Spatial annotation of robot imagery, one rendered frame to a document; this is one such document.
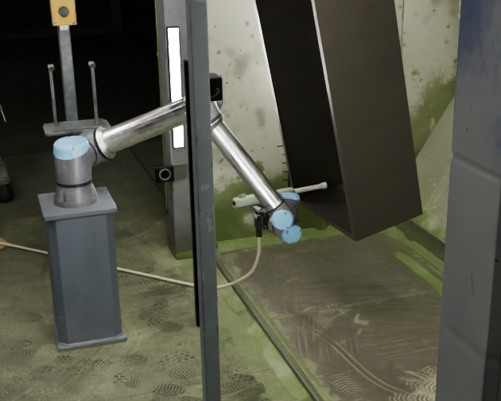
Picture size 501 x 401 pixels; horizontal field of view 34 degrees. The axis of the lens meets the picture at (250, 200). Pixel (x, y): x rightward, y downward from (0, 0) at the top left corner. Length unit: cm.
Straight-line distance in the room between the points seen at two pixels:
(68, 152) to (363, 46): 129
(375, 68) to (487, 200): 185
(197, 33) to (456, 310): 102
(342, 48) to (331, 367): 130
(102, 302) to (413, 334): 138
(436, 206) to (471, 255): 289
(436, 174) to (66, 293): 218
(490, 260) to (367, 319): 223
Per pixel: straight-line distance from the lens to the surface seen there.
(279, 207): 344
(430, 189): 471
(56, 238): 359
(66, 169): 357
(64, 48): 440
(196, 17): 228
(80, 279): 367
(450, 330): 186
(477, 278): 173
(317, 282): 421
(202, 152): 236
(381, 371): 348
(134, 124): 363
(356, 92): 341
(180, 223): 453
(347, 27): 334
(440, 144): 484
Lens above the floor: 184
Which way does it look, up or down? 20 degrees down
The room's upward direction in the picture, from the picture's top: 1 degrees counter-clockwise
